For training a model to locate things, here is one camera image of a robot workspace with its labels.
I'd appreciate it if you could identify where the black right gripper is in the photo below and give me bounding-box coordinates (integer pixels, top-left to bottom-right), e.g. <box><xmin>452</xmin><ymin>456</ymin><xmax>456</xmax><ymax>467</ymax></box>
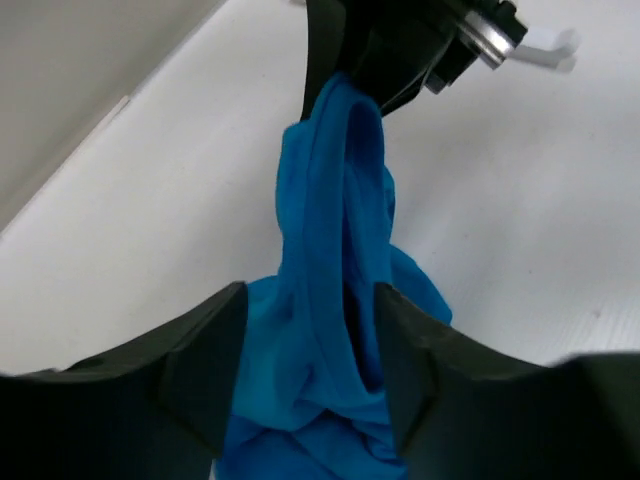
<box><xmin>301</xmin><ymin>0</ymin><xmax>528</xmax><ymax>120</ymax></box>

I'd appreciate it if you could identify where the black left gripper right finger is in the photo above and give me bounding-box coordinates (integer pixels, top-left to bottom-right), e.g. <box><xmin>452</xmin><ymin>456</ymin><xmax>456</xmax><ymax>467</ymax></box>
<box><xmin>374</xmin><ymin>284</ymin><xmax>639</xmax><ymax>479</ymax></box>

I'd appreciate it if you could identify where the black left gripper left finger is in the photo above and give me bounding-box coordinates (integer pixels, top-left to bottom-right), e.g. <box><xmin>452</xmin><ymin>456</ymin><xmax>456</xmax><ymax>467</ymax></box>
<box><xmin>1</xmin><ymin>282</ymin><xmax>248</xmax><ymax>479</ymax></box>

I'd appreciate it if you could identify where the blue t shirt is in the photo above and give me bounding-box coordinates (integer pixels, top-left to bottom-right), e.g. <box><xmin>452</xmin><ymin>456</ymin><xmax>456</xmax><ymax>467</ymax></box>
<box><xmin>215</xmin><ymin>74</ymin><xmax>452</xmax><ymax>480</ymax></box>

